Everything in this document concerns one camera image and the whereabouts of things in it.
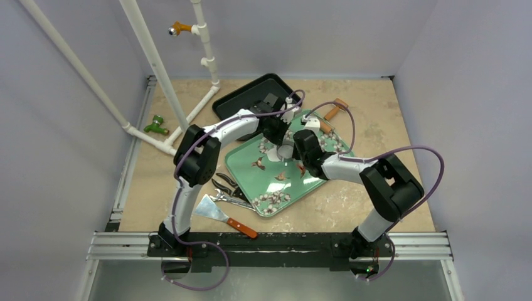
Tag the green plastic faucet tap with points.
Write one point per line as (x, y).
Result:
(156, 126)

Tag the aluminium rail frame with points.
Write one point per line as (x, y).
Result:
(118, 268)

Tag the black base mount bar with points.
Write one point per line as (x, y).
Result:
(338, 252)

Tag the white PVC pipe frame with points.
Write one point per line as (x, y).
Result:
(143, 35)

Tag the silver open-end wrench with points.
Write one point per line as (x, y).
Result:
(221, 196)

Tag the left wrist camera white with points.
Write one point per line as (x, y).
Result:
(291, 109)

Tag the black handled pliers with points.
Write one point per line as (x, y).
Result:
(230, 187)

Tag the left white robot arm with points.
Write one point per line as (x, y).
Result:
(197, 156)

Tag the white dough ball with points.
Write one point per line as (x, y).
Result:
(273, 156)

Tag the green floral tray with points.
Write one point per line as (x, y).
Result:
(269, 186)

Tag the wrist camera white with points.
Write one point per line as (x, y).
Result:
(291, 109)
(311, 123)

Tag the wooden dough roller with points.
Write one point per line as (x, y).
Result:
(338, 105)

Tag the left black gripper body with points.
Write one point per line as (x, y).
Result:
(277, 128)

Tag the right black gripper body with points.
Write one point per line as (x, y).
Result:
(299, 148)

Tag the metal scraper wooden handle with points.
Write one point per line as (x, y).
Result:
(208, 209)

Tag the orange faucet tap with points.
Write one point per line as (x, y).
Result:
(177, 28)

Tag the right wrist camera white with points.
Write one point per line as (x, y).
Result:
(311, 123)

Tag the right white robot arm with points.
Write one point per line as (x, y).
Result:
(392, 188)

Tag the black plastic tray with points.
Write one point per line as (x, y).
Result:
(245, 97)

